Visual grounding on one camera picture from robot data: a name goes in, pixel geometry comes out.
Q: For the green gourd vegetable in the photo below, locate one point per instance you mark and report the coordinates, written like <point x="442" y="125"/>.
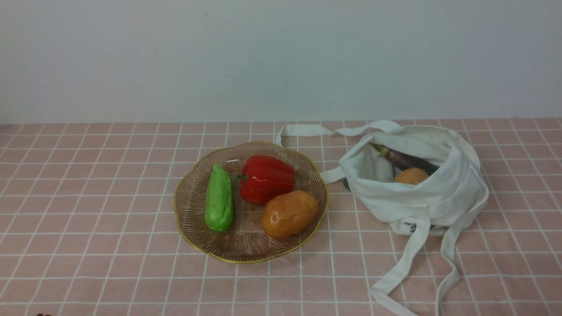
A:
<point x="219" y="206"/>

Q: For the dark purple eggplant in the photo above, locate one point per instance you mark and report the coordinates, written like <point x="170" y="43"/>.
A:
<point x="403" y="161"/>

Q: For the red bell pepper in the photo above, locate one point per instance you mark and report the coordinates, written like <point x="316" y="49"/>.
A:
<point x="265" y="177"/>

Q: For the brown potato on plate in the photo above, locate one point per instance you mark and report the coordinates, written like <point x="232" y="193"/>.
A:
<point x="288" y="214"/>

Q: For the white cloth bag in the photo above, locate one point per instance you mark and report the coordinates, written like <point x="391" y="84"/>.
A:
<point x="443" y="205"/>

